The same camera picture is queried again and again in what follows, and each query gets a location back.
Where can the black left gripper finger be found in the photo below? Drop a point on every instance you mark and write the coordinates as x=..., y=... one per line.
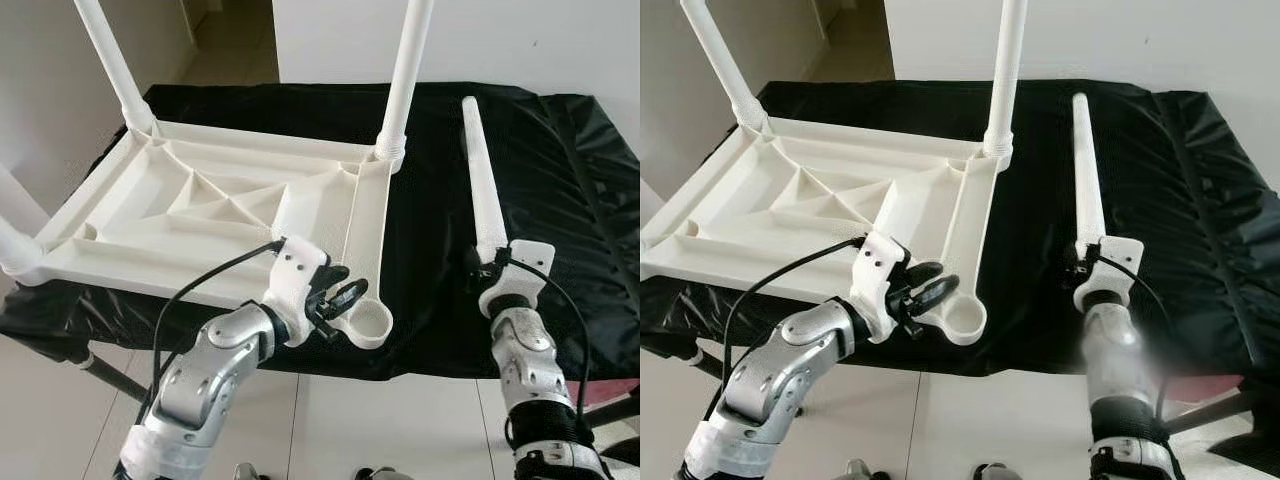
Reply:
x=926, y=273
x=348, y=296
x=336, y=275
x=937, y=293

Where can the white plastic table leg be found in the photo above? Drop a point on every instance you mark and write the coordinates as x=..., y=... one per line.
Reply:
x=110, y=60
x=720, y=60
x=1008, y=70
x=405, y=70
x=12, y=245
x=1088, y=170
x=483, y=170

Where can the white plastic children table top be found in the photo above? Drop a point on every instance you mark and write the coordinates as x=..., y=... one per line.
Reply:
x=200, y=190
x=800, y=190

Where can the pink plastic object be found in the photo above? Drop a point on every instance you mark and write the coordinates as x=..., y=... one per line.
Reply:
x=1205, y=387
x=600, y=390

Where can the black robot right foot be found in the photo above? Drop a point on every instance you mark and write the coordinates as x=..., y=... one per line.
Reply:
x=380, y=474
x=990, y=472

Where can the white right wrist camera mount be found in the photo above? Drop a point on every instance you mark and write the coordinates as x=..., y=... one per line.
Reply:
x=1115, y=255
x=525, y=260

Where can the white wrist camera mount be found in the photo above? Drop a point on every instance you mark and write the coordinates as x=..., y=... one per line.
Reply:
x=295, y=275
x=880, y=268
x=525, y=260
x=1115, y=255

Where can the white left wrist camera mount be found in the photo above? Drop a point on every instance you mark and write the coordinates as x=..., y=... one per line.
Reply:
x=880, y=268
x=295, y=275

